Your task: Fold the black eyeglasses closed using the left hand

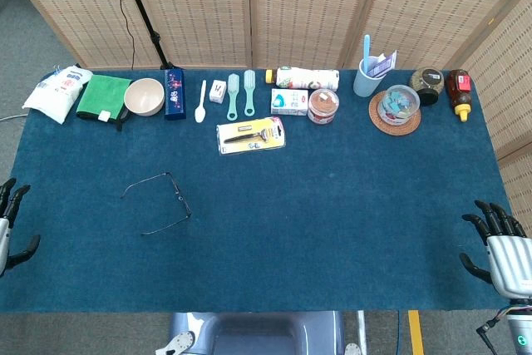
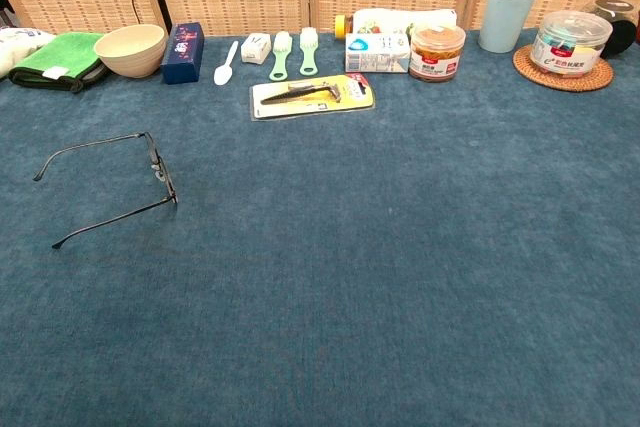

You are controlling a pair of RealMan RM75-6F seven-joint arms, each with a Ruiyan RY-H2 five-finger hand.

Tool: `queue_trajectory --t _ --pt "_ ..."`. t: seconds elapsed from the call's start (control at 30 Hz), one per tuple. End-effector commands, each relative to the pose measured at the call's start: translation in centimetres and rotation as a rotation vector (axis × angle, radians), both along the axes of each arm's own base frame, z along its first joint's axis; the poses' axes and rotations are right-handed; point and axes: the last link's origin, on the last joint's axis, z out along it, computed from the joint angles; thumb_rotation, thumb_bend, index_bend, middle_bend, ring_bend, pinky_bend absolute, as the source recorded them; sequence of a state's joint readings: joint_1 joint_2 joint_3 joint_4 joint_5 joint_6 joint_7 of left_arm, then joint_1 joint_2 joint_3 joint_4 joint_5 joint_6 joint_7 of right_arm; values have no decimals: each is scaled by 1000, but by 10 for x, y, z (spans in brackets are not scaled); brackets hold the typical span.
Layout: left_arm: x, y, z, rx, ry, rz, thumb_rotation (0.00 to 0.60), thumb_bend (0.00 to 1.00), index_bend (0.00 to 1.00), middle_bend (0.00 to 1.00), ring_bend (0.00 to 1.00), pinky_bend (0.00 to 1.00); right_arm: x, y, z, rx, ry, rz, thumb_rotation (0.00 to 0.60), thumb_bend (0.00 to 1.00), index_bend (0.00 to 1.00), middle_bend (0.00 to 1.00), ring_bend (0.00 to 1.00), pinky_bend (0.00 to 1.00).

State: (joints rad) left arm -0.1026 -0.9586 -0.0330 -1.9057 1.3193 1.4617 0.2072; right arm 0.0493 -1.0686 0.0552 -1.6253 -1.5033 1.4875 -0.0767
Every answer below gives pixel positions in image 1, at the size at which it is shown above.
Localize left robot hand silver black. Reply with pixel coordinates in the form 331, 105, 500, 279
0, 178, 42, 277

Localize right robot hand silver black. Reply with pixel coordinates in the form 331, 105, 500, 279
459, 200, 532, 300

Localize black eyeglasses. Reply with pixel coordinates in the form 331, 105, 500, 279
121, 170, 193, 236

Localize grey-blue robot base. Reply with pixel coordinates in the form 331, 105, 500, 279
155, 311, 362, 355

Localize yellow floor tape strip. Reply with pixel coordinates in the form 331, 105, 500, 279
407, 310, 425, 355

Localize white salt bag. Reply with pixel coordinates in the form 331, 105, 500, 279
22, 64, 94, 125

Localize white table leg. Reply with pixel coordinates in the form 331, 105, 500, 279
357, 310, 369, 355

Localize green microfibre cloth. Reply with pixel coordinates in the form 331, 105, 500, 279
76, 73, 134, 123

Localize round woven coaster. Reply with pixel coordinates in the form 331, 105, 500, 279
367, 89, 422, 137

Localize brown honey bottle yellow cap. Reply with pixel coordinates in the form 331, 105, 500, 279
445, 68, 474, 123

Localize bamboo folding screen panel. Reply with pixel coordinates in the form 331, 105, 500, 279
456, 0, 532, 223
342, 0, 532, 71
249, 0, 382, 70
0, 0, 165, 70
122, 0, 254, 69

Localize clear round container blue pieces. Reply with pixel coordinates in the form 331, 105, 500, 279
377, 84, 421, 126

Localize beige bowl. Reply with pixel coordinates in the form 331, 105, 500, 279
123, 77, 165, 117

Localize glass jar with seeds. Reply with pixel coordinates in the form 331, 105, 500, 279
409, 66, 446, 106

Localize dark blue floral box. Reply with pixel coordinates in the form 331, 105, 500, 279
163, 67, 187, 121

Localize blue felt table mat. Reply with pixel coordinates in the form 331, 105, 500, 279
0, 67, 520, 313

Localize light blue cup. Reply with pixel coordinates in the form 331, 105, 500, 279
352, 57, 384, 98

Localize white plastic spoon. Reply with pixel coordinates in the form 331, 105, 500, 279
194, 79, 208, 124

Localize purple white toothpaste tube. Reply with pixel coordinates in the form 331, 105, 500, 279
367, 50, 398, 79

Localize round clear lid container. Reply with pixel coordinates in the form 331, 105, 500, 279
307, 88, 341, 126

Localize small white box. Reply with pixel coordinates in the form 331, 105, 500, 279
208, 79, 228, 104

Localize black tripod pole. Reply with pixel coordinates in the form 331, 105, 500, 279
115, 0, 175, 71

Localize razor blister pack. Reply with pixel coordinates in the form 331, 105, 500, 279
215, 116, 288, 156

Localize white blue carton box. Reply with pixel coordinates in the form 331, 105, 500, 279
270, 88, 310, 116

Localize teal plastic brush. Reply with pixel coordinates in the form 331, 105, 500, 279
243, 69, 257, 117
226, 73, 241, 121

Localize white bottle yellow cap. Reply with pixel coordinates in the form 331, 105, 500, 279
265, 66, 341, 91

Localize black wrist cable with connector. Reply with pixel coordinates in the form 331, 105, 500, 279
476, 307, 510, 355

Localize thin black hanging cable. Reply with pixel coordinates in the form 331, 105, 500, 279
102, 0, 136, 70

